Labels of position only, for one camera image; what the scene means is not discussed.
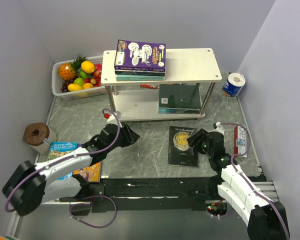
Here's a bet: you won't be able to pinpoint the purple 52-Storey Treehouse book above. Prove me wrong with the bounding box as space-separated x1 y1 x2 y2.
114 39 167 73

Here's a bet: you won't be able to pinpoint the yellow mango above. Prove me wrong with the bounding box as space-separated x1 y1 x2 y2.
67 83 83 92

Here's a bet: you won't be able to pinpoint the brown paper roll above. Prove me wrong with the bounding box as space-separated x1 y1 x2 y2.
23 122 58 154

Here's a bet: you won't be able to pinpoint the Roald Dahl Charlie book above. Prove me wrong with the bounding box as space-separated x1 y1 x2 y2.
73 162 102 183

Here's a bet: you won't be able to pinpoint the aluminium frame rail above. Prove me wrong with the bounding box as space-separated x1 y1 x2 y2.
4 164 292 240

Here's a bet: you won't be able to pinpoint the pineapple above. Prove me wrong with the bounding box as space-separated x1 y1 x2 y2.
58 53 87 81

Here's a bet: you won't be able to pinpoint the yellow lemon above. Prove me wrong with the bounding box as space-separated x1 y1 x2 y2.
81 60 96 74

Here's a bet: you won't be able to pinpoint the red apples cluster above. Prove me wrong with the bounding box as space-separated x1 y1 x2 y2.
83 63 102 87

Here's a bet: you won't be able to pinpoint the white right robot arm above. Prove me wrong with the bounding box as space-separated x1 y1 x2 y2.
187 124 290 240

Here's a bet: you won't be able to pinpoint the Little Women floral book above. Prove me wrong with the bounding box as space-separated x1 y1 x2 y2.
114 70 166 77

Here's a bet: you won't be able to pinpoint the dark grapes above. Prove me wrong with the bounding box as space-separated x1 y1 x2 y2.
60 79 74 93

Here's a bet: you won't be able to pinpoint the blue 26-Storey Treehouse book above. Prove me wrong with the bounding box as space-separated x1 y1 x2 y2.
47 141 80 181

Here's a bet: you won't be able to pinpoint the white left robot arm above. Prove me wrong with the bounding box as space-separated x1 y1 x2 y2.
2 123 140 217

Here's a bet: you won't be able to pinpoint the red white toothpaste box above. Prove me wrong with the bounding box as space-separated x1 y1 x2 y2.
234 125 248 158

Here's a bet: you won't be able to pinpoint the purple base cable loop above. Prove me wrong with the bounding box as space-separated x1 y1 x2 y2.
69 195 118 229

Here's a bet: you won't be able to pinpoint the red 13-Storey Treehouse book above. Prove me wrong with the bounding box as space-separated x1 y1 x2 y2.
140 84 159 90

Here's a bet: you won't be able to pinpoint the white two-tier shelf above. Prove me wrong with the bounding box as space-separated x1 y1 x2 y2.
100 47 223 123

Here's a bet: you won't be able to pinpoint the dark grey Mansfield book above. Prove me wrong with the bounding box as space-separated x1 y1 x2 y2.
167 126 199 168

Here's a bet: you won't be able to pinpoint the green apple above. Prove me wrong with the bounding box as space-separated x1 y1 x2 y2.
73 77 85 87

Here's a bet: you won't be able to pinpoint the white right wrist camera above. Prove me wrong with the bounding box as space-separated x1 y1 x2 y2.
212 121 225 136

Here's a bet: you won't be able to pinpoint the teal paperback book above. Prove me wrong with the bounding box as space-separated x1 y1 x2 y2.
115 74 165 81

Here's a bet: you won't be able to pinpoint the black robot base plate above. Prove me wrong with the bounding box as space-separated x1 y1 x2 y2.
58 176 241 213

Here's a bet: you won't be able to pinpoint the dark green book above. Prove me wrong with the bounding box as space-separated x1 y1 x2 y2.
158 84 201 110

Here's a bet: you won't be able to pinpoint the toilet paper roll blue wrap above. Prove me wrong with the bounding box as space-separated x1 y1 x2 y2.
222 72 246 98

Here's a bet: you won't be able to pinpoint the white plastic fruit basket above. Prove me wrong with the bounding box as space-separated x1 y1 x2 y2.
51 54 106 101

